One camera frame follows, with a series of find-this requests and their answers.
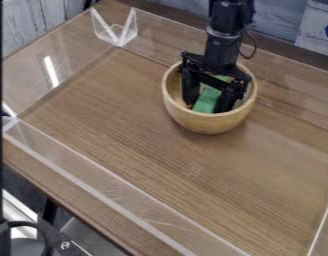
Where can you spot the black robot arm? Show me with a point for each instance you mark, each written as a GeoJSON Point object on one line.
{"type": "Point", "coordinates": [228, 18]}

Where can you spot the clear acrylic table barrier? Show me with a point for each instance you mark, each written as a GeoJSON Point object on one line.
{"type": "Point", "coordinates": [164, 191]}

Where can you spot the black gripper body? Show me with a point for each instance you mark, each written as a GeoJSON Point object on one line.
{"type": "Point", "coordinates": [210, 75]}

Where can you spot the clear acrylic corner bracket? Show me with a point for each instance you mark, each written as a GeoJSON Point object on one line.
{"type": "Point", "coordinates": [115, 34]}

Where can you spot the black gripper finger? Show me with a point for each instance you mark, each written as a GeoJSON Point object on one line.
{"type": "Point", "coordinates": [232, 92]}
{"type": "Point", "coordinates": [191, 86]}

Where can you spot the brown wooden bowl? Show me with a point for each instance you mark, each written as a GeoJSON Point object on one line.
{"type": "Point", "coordinates": [204, 123]}

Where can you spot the white box with blue mark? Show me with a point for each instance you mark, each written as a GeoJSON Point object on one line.
{"type": "Point", "coordinates": [313, 35]}

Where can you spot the green rectangular block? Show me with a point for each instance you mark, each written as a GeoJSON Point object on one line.
{"type": "Point", "coordinates": [210, 101]}

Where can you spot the black table leg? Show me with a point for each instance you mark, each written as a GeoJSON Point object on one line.
{"type": "Point", "coordinates": [49, 211]}

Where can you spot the grey metal base plate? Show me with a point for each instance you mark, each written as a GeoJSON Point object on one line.
{"type": "Point", "coordinates": [87, 238]}

